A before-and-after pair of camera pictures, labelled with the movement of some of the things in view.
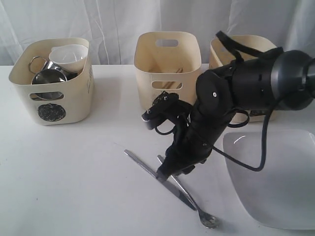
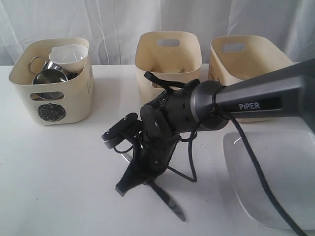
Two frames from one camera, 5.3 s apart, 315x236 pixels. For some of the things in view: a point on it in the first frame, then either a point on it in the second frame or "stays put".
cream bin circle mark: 54,103 stays put
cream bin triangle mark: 167,62 stays put
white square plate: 282,195 stays put
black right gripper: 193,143 -> 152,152
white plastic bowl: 72,57 stays put
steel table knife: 178,194 -> 173,207
